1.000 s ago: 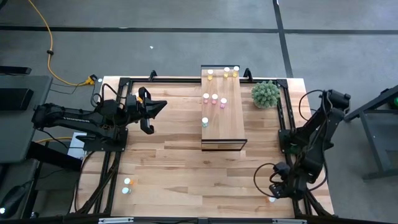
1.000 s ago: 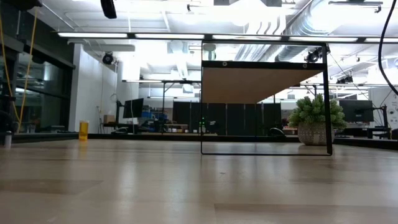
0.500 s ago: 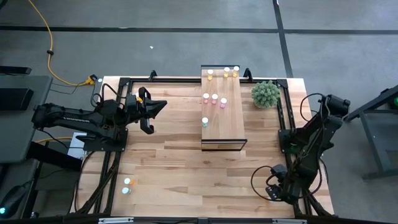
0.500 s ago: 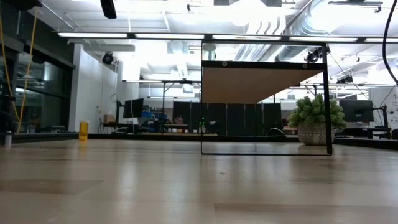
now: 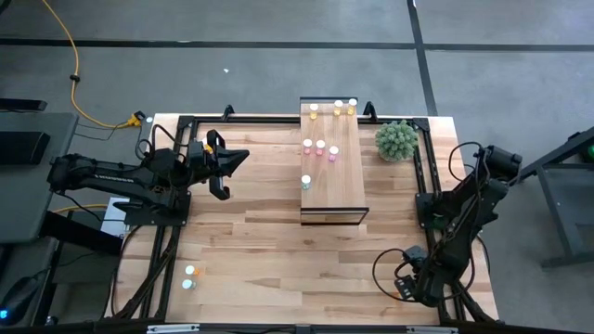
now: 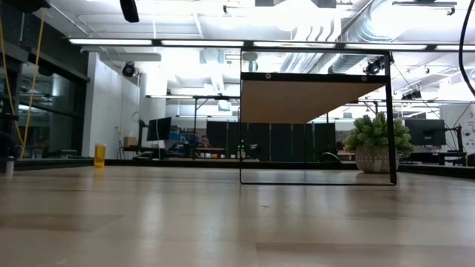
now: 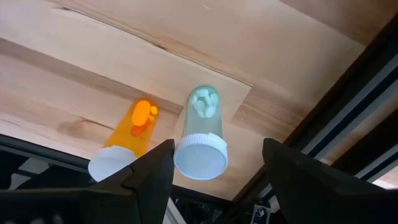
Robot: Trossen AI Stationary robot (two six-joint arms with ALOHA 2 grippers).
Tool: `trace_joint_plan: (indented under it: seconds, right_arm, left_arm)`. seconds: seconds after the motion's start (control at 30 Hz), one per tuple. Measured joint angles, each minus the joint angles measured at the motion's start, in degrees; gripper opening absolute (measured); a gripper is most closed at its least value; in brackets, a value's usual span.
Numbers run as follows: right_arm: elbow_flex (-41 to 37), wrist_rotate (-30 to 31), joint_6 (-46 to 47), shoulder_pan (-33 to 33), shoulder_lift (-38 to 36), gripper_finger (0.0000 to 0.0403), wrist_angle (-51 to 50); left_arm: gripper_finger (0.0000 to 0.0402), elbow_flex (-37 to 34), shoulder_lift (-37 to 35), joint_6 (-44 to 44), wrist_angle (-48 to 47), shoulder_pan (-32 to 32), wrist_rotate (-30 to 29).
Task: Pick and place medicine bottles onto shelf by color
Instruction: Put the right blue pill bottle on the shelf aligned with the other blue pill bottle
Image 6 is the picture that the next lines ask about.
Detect small grey white cylinder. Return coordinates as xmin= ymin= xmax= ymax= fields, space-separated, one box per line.
xmin=4 ymin=155 xmax=16 ymax=177

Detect black frame background workbench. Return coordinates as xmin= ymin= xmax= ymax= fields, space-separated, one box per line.
xmin=146 ymin=94 xmax=241 ymax=161

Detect silver ceiling air duct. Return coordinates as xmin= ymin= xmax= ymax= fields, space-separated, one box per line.
xmin=326 ymin=0 xmax=422 ymax=75

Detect wooden shelf black metal frame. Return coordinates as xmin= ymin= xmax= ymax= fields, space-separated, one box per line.
xmin=239 ymin=46 xmax=398 ymax=186

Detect black computer monitor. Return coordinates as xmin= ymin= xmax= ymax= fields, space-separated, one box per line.
xmin=404 ymin=118 xmax=448 ymax=147
xmin=146 ymin=116 xmax=173 ymax=142

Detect orange pill bottle white cap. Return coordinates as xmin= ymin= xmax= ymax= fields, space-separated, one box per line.
xmin=94 ymin=143 xmax=107 ymax=169

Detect long overhead light bar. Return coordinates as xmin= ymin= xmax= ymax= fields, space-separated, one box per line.
xmin=68 ymin=36 xmax=475 ymax=53

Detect black aluminium frame rails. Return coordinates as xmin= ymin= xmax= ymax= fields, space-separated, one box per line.
xmin=0 ymin=157 xmax=94 ymax=172
xmin=397 ymin=162 xmax=475 ymax=180

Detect black partition panels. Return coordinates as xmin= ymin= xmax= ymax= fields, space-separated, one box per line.
xmin=206 ymin=121 xmax=337 ymax=162

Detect black hanging cable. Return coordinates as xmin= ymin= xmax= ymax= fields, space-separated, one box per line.
xmin=459 ymin=0 xmax=475 ymax=98

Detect green plant in woven pot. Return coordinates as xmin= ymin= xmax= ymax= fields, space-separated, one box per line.
xmin=343 ymin=111 xmax=415 ymax=175

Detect black spotlight cluster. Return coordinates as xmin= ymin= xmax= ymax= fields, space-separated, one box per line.
xmin=400 ymin=88 xmax=423 ymax=101

